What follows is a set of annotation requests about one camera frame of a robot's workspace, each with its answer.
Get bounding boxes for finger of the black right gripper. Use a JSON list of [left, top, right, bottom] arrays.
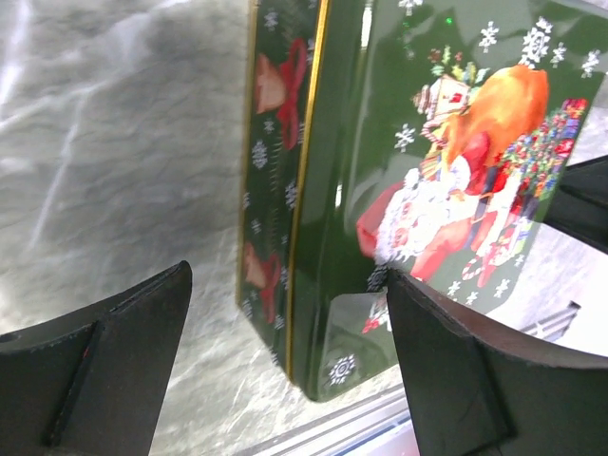
[[543, 156, 608, 254]]

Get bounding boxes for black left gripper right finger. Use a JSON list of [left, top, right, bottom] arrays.
[[387, 272, 607, 456]]

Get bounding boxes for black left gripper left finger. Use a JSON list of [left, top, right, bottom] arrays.
[[1, 261, 192, 455]]

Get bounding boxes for gold tin lid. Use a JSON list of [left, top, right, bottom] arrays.
[[288, 1, 607, 402]]

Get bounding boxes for green gold cookie tin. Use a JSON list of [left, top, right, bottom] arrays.
[[237, 1, 322, 367]]

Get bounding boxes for aluminium mounting rail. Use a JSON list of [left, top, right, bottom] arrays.
[[239, 299, 580, 455]]

